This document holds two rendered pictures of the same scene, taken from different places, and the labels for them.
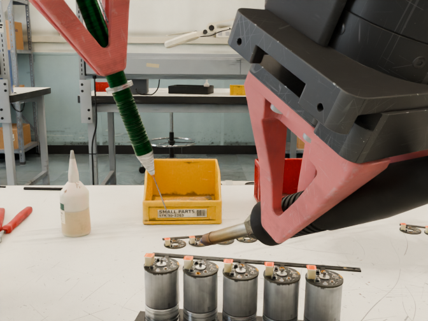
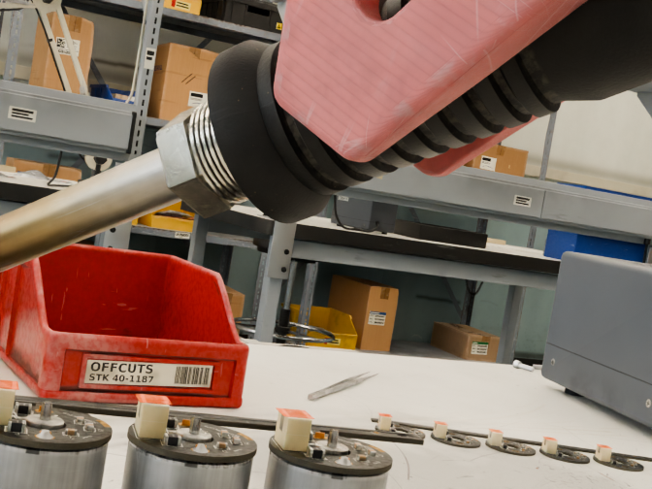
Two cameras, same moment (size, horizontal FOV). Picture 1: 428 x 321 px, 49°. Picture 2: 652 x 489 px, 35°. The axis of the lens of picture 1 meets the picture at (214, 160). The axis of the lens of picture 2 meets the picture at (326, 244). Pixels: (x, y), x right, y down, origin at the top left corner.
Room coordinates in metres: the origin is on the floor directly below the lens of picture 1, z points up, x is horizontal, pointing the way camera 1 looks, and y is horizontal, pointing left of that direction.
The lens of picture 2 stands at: (0.10, 0.02, 0.86)
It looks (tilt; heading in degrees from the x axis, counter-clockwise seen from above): 3 degrees down; 335
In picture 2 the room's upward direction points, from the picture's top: 9 degrees clockwise
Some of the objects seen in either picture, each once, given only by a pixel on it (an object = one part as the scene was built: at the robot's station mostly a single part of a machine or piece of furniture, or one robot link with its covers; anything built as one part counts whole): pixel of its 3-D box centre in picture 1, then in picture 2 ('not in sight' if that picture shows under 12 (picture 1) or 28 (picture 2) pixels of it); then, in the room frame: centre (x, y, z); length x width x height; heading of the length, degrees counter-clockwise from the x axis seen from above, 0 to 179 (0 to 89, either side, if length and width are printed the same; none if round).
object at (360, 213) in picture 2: not in sight; (364, 213); (2.80, -1.35, 0.80); 0.15 x 0.12 x 0.10; 22
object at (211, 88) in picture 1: (191, 89); not in sight; (2.82, 0.14, 0.77); 0.24 x 0.16 x 0.04; 78
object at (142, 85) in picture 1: (137, 85); not in sight; (2.73, 0.44, 0.80); 0.15 x 0.12 x 0.10; 4
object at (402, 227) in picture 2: not in sight; (440, 233); (2.84, -1.64, 0.77); 0.24 x 0.16 x 0.04; 91
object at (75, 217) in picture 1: (74, 192); not in sight; (0.53, 0.16, 0.80); 0.03 x 0.03 x 0.10
